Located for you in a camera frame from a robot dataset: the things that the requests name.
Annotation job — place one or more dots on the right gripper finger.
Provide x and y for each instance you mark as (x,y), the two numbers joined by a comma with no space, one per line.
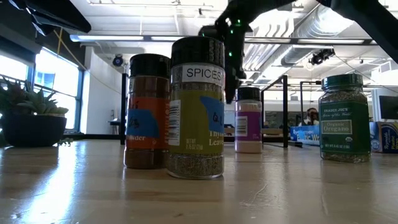
(232,90)

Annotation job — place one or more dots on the black monitor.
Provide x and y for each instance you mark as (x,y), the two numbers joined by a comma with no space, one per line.
(388,107)

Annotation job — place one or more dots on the person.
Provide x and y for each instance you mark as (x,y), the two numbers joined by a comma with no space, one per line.
(311,116)

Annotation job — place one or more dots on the green-lid oregano jar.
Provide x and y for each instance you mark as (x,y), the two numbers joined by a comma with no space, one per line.
(343,130)

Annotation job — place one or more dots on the large window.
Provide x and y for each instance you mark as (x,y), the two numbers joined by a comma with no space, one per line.
(56,90)
(12,68)

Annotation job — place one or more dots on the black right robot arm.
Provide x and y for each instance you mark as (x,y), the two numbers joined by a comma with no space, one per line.
(373,21)

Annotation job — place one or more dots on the black-lid jar purple label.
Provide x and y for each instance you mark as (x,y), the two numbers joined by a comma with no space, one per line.
(248,124)

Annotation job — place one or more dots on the silver ventilation duct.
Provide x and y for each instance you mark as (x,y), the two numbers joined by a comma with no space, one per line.
(311,31)

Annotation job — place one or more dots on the round black wall device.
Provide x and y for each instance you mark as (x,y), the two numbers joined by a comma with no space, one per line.
(117,60)

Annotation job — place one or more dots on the black-lid thyme leaves jar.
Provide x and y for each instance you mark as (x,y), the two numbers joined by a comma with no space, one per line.
(196,124)

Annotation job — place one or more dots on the black ceiling-mounted device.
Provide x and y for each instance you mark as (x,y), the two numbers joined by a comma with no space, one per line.
(321,56)

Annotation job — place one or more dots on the thin black background stand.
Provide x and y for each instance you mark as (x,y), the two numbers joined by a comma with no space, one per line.
(301,102)

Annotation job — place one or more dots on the black-lid chili powder jar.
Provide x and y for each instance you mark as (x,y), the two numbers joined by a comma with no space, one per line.
(146,124)

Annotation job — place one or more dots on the blue plastic wrap box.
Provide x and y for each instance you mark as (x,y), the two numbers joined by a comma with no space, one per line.
(306,137)

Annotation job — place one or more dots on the succulent plant in black pot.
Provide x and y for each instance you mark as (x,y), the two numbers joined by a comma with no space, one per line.
(32,130)

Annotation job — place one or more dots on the ceiling light strip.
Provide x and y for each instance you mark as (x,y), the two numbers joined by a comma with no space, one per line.
(109,38)
(168,38)
(329,41)

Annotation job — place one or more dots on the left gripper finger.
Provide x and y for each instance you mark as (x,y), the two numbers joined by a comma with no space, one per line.
(71,18)

